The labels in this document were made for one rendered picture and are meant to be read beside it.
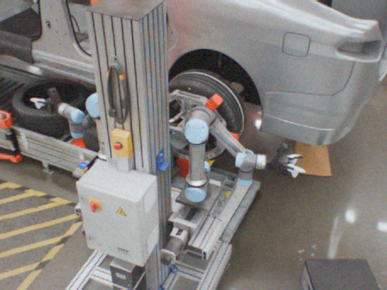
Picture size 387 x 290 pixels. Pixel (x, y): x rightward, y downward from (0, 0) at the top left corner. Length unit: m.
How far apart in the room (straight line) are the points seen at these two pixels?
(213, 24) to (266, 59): 0.43
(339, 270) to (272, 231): 0.77
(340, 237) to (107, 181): 2.13
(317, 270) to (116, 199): 1.47
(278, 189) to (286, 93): 1.15
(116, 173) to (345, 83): 1.59
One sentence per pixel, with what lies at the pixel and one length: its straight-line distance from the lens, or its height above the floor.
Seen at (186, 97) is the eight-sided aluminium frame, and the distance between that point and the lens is 3.18.
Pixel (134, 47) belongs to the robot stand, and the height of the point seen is 1.91.
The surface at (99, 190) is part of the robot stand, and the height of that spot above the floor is 1.23.
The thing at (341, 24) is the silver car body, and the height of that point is 1.63.
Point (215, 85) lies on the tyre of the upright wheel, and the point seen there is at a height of 1.15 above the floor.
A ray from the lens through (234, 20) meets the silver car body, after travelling 3.21.
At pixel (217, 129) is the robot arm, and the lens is 2.50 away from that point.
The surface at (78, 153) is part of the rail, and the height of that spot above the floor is 0.36.
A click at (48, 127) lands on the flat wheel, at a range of 4.34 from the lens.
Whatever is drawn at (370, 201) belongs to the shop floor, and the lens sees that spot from 4.28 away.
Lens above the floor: 2.78
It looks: 38 degrees down
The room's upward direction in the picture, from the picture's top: 1 degrees clockwise
